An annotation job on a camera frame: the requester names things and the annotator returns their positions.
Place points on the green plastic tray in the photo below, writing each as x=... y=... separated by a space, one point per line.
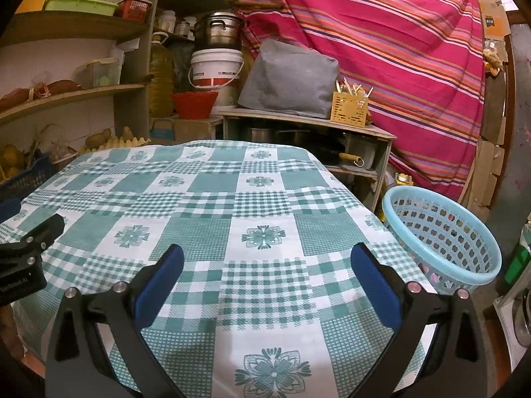
x=79 y=6

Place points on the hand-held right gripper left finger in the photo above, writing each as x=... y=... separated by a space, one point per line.
x=159 y=284

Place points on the green plastic crate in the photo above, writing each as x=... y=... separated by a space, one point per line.
x=520 y=257

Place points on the small red basket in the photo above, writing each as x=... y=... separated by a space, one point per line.
x=135 y=8

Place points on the ginger root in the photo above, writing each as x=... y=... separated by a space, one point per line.
x=493 y=60

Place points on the red plastic basin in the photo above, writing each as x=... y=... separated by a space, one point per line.
x=194 y=105

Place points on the light blue plastic basket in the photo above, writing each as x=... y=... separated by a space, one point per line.
x=386 y=211

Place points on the dark blue crate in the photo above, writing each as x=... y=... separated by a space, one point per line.
x=29 y=182

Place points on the wooden shelf unit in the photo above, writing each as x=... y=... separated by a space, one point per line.
x=74 y=25

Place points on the oil bottle with yellow cap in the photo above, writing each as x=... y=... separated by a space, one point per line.
x=402 y=178

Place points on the yellow oil jug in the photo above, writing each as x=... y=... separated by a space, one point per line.
x=161 y=78

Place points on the yellow round fruit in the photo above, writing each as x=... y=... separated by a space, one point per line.
x=12 y=155

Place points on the bunch of wooden chopsticks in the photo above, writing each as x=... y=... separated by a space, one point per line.
x=352 y=88

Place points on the clear plastic container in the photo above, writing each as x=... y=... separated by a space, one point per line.
x=101 y=74

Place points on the yellow utensil holder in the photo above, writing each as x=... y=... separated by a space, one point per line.
x=348 y=110

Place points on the white storage jar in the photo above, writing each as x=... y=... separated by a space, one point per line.
x=184 y=28
x=166 y=21

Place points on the white plastic bucket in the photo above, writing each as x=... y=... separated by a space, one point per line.
x=215 y=64

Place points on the steel basin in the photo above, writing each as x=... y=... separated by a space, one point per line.
x=523 y=319

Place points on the cardboard box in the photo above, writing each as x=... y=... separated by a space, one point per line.
x=195 y=128

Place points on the low wooden cabinet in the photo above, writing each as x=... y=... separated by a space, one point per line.
x=307 y=118

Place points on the red striped cloth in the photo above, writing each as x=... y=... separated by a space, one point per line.
x=373 y=49

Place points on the yellow egg carton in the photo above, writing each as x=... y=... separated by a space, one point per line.
x=120 y=144

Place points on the cardboard wall panels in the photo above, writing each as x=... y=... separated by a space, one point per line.
x=491 y=20

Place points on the grey fabric bag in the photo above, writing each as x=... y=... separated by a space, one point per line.
x=286 y=83

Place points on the green checkered tablecloth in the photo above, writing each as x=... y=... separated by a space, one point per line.
x=265 y=199

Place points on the yellow plastic tray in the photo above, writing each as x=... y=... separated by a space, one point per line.
x=31 y=4

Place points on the large steel pot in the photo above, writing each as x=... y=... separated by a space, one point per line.
x=356 y=143

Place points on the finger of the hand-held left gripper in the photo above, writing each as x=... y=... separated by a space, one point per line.
x=10 y=211
x=45 y=232

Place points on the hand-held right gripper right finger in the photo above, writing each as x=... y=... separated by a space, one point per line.
x=375 y=286

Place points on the sweet potato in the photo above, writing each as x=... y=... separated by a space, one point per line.
x=62 y=87
x=14 y=98

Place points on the steel stockpot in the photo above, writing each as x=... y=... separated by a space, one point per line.
x=218 y=33

